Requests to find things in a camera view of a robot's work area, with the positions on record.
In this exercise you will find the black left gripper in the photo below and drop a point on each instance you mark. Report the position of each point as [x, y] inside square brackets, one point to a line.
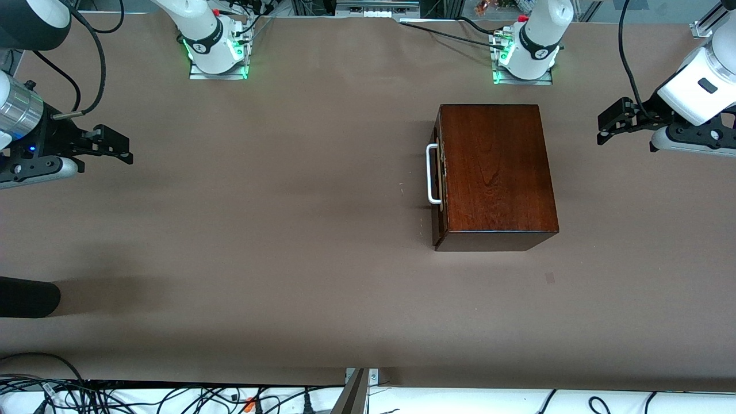
[654, 110]

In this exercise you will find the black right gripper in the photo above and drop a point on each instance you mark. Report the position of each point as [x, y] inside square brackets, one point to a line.
[56, 135]

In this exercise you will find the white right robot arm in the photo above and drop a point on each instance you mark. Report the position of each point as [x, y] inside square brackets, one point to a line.
[201, 34]

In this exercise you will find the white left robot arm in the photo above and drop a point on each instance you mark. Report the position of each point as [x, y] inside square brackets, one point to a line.
[540, 34]

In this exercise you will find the dark brown wooden cabinet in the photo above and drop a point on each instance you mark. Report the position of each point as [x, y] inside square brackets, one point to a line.
[494, 167]

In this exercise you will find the black cylinder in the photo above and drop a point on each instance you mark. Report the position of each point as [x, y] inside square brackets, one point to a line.
[29, 296]

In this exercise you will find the white power strip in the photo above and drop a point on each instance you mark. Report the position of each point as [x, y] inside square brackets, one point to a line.
[374, 12]

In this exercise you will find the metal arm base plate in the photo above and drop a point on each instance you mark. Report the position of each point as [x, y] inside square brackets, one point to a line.
[201, 75]
[520, 81]

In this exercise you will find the aluminium frame profile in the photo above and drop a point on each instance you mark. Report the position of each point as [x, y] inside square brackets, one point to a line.
[704, 26]

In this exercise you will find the metal bracket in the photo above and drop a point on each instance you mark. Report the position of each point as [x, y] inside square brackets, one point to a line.
[359, 391]

